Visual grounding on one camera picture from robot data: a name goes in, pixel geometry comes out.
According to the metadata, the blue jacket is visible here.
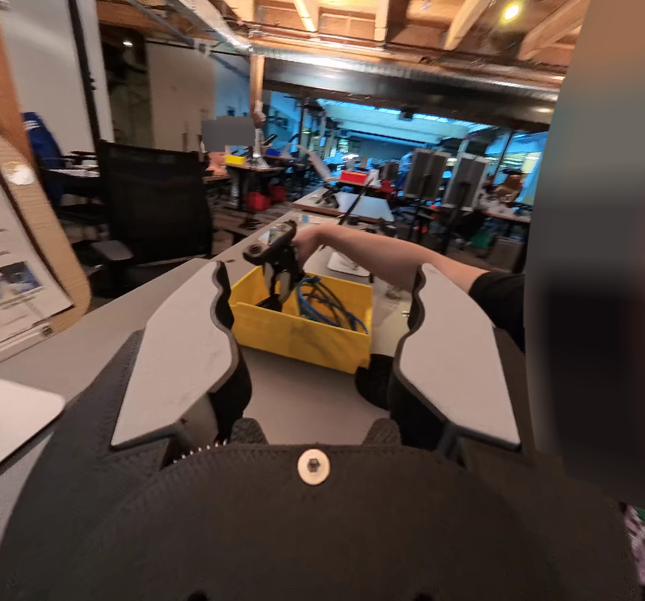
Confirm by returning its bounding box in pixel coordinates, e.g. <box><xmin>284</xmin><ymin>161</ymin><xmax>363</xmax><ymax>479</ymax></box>
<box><xmin>21</xmin><ymin>111</ymin><xmax>67</xmax><ymax>205</ymax></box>

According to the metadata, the grey computer monitor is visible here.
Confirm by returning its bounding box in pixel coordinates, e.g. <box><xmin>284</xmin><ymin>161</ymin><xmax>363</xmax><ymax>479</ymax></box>
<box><xmin>442</xmin><ymin>153</ymin><xmax>490</xmax><ymax>210</ymax></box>
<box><xmin>404</xmin><ymin>147</ymin><xmax>450</xmax><ymax>200</ymax></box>

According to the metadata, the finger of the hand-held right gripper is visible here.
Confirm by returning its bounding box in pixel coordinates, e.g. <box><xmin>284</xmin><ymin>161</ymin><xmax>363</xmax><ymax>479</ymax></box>
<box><xmin>279</xmin><ymin>271</ymin><xmax>306</xmax><ymax>305</ymax></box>
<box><xmin>264</xmin><ymin>264</ymin><xmax>282</xmax><ymax>309</ymax></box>

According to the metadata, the patterned cloth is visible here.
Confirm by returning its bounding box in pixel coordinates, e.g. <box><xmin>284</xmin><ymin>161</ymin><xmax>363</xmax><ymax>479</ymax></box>
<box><xmin>624</xmin><ymin>505</ymin><xmax>645</xmax><ymax>562</ymax></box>

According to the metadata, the silver ventilation duct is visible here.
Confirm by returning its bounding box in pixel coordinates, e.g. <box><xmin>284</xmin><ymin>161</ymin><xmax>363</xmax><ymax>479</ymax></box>
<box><xmin>121</xmin><ymin>0</ymin><xmax>254</xmax><ymax>56</ymax></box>

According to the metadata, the person's right hand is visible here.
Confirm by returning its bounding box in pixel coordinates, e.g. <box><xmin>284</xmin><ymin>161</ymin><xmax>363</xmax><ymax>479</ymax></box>
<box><xmin>292</xmin><ymin>224</ymin><xmax>329</xmax><ymax>262</ymax></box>

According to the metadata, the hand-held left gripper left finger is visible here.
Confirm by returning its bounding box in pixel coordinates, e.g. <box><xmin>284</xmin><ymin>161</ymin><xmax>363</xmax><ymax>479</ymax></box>
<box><xmin>110</xmin><ymin>259</ymin><xmax>253</xmax><ymax>448</ymax></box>

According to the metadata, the person's right forearm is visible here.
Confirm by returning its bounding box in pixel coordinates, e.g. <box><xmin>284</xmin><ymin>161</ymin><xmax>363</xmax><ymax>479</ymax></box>
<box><xmin>322</xmin><ymin>223</ymin><xmax>487</xmax><ymax>293</ymax></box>

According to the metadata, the white poster stand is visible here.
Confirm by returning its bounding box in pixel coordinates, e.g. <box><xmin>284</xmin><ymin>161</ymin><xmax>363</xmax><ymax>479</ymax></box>
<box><xmin>0</xmin><ymin>378</ymin><xmax>67</xmax><ymax>463</ymax></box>

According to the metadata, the black office chair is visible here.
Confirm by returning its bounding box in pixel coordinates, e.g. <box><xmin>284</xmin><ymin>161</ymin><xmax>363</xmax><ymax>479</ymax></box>
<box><xmin>90</xmin><ymin>139</ymin><xmax>216</xmax><ymax>266</ymax></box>

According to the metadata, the yellow plastic bin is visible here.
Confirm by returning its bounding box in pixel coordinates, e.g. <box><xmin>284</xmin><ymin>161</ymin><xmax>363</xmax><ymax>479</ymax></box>
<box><xmin>229</xmin><ymin>264</ymin><xmax>375</xmax><ymax>375</ymax></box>

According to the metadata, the person's black shirt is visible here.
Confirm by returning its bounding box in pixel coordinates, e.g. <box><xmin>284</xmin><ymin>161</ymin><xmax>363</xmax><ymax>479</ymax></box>
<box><xmin>469</xmin><ymin>271</ymin><xmax>526</xmax><ymax>352</ymax></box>

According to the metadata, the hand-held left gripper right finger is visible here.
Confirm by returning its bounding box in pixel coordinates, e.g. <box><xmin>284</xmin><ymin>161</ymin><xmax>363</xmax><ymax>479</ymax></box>
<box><xmin>388</xmin><ymin>262</ymin><xmax>522</xmax><ymax>450</ymax></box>

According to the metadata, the blue ethernet cable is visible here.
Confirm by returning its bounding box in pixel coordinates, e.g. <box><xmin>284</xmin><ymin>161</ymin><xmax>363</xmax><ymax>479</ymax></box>
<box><xmin>295</xmin><ymin>276</ymin><xmax>370</xmax><ymax>335</ymax></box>

